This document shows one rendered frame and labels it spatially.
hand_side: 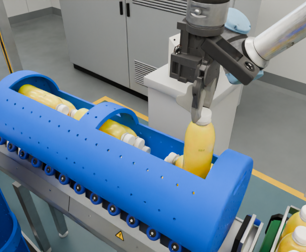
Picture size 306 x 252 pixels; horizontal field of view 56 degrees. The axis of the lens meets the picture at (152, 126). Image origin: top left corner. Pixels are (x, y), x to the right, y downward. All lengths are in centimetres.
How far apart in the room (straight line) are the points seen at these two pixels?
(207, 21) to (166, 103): 72
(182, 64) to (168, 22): 205
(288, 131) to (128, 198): 244
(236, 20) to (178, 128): 48
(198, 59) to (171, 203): 33
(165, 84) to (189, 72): 58
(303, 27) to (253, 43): 15
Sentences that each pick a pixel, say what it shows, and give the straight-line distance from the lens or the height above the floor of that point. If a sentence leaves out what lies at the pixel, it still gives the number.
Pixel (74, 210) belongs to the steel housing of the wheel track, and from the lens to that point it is 110.
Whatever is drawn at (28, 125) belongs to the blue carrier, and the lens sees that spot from 100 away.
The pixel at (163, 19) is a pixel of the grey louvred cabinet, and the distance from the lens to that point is 266.
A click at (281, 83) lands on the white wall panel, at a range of 373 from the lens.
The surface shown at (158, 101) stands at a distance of 125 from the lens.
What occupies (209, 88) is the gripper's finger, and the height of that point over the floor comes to 141.
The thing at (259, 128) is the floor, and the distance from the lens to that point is 300.
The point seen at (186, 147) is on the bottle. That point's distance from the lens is 70.
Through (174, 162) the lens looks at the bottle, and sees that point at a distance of 86.
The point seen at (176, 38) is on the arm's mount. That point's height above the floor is 130.
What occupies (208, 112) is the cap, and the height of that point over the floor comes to 135.
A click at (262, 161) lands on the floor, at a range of 264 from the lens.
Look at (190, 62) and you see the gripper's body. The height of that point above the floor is 148.
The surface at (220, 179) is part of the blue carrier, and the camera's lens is 68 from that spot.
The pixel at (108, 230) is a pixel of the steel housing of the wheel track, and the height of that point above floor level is 87.
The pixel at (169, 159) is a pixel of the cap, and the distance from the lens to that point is 86.
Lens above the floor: 172
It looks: 37 degrees down
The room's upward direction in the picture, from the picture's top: straight up
